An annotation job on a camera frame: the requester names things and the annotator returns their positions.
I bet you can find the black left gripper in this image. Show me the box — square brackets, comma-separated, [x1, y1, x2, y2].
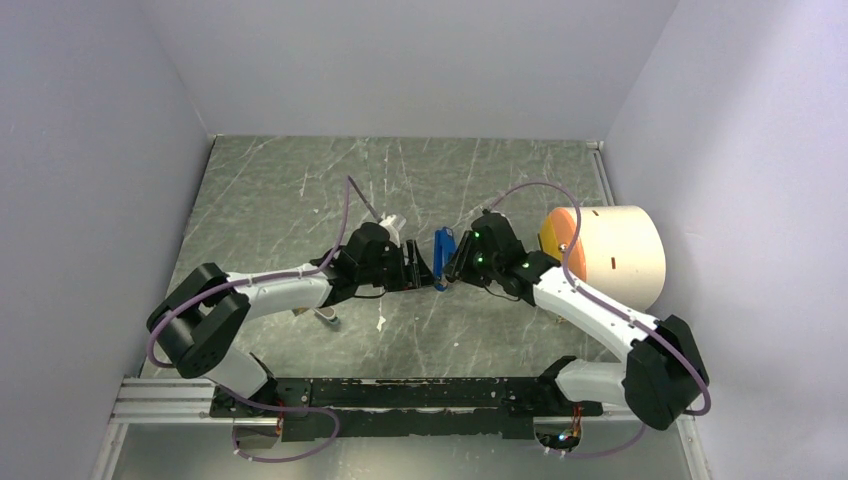
[357, 238, 438, 291]

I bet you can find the yellow capped glue stick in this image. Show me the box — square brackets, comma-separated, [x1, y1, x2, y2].
[291, 307, 341, 328]

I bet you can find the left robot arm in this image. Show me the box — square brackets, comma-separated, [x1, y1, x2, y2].
[146, 222, 435, 416]

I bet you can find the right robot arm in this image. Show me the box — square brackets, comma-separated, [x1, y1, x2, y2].
[445, 210, 712, 430]

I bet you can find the white cylinder with coloured lid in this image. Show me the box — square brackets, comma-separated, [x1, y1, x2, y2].
[537, 205, 666, 312]

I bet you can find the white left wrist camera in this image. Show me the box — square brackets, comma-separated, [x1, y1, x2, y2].
[379, 214, 407, 246]

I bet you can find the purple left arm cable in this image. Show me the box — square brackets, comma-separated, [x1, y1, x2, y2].
[145, 175, 386, 464]

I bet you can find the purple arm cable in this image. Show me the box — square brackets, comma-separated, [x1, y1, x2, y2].
[145, 175, 386, 464]
[486, 182, 713, 460]

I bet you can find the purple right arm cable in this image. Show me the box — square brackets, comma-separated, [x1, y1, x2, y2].
[486, 182, 713, 460]

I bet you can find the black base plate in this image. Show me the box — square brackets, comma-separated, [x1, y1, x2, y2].
[209, 377, 603, 442]

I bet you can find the aluminium rail frame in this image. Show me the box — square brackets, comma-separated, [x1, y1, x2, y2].
[89, 142, 713, 480]

